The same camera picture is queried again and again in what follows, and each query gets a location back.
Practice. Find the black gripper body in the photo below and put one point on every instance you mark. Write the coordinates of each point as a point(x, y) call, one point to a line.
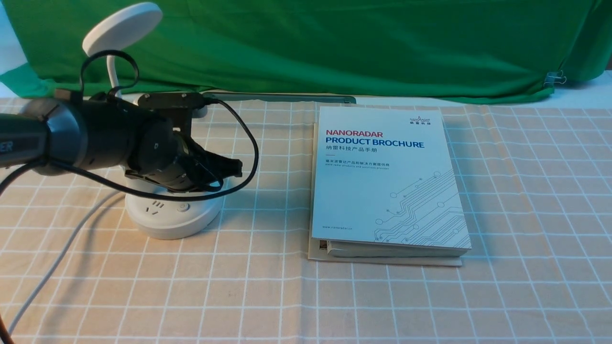
point(164, 161)

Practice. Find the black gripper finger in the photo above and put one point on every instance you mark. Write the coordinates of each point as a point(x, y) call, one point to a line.
point(218, 167)

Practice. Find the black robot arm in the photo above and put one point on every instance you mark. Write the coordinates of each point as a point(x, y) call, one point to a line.
point(65, 131)

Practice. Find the white desk lamp with sockets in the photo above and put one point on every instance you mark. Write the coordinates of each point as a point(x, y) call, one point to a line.
point(159, 219)

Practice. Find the dark metal bar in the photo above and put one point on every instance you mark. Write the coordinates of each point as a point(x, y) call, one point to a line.
point(327, 99)

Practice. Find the white product brochure book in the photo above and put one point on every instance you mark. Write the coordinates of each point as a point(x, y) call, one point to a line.
point(384, 190)

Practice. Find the green backdrop cloth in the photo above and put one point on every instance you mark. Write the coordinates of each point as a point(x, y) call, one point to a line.
point(471, 51)

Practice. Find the checkered beige tablecloth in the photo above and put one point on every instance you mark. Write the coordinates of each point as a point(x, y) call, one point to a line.
point(535, 183)

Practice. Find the silver binder clip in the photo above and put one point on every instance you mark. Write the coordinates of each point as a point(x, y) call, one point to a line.
point(554, 78)

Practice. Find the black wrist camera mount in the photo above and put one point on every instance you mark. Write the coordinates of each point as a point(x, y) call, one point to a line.
point(174, 105)

